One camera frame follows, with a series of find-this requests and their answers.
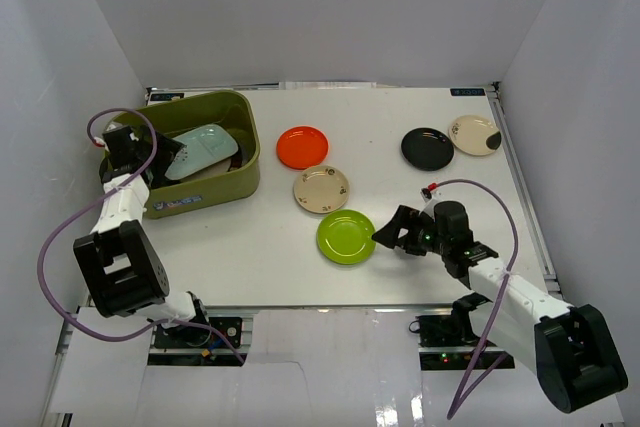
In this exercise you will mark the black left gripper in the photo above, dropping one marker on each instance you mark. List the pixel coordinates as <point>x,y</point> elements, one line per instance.
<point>158,156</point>

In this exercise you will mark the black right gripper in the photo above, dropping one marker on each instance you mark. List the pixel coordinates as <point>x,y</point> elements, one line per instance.
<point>405,218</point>

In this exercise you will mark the light blue oblong dish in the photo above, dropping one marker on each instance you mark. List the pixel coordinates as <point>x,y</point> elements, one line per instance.
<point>201,147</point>

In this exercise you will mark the lime green round plate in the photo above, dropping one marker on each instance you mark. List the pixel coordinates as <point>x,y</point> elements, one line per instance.
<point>345,237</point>

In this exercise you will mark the large black rimmed beige plate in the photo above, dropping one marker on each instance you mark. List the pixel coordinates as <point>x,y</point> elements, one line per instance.
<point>232,163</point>

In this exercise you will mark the beige plate with characters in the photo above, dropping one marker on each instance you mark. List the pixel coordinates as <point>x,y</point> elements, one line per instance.
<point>321,189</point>

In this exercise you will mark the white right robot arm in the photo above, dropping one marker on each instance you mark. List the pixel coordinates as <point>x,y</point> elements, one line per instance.
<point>569,349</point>

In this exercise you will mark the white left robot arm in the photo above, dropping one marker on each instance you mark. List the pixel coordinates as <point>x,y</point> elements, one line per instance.
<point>122,270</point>

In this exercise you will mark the olive green plastic bin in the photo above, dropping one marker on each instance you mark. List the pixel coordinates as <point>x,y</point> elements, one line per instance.
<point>229,109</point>

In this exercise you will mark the blue label sticker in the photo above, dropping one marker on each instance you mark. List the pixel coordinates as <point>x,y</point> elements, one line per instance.
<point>165,96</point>
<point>467,92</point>

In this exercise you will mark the black round plate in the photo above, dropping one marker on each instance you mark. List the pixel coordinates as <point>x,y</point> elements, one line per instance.
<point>427,149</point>

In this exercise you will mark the cream plate with black spot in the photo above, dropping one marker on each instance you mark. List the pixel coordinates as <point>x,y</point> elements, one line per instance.
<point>475,135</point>

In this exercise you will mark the orange round plate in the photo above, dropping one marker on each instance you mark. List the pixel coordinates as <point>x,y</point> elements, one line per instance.
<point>301,147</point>

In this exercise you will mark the papers at table back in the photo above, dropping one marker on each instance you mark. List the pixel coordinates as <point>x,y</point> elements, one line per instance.
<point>325,85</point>

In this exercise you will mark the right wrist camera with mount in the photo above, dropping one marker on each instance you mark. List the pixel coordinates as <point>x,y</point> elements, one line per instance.
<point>431,196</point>

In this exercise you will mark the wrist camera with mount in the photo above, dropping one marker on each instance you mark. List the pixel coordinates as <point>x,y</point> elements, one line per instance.
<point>99,139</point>
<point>431,196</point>

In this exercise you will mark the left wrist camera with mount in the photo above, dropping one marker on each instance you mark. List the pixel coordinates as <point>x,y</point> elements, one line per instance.
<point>99,139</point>

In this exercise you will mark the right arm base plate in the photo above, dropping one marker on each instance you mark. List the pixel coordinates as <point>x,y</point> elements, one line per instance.
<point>442,345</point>

